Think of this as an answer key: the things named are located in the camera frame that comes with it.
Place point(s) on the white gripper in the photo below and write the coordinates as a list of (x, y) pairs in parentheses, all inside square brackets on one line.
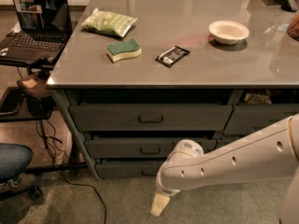
[(165, 189)]

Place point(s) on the grey drawer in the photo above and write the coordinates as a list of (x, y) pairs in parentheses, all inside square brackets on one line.
[(123, 169), (120, 148), (247, 119), (150, 117)]

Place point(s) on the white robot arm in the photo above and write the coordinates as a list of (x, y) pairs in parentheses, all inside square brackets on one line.
[(271, 153)]

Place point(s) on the black open laptop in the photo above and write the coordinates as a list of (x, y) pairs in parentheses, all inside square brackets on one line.
[(45, 30)]

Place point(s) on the black snack bar wrapper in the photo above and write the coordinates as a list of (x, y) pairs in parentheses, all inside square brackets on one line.
[(171, 56)]

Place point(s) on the white sneaker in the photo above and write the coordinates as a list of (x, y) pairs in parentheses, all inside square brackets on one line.
[(13, 182)]

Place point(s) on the person leg in jeans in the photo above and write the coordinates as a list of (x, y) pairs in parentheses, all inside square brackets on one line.
[(14, 160)]

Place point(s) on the black device with sticky note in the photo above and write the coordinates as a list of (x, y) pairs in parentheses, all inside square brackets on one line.
[(38, 98)]

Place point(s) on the green yellow sponge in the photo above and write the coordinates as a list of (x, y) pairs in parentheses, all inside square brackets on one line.
[(123, 50)]

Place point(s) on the white bowl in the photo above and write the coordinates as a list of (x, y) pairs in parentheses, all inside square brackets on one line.
[(228, 32)]

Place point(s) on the green chip bag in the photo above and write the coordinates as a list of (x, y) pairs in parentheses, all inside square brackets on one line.
[(108, 23)]

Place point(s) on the brown jar at edge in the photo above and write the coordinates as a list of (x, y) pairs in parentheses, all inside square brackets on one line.
[(293, 29)]

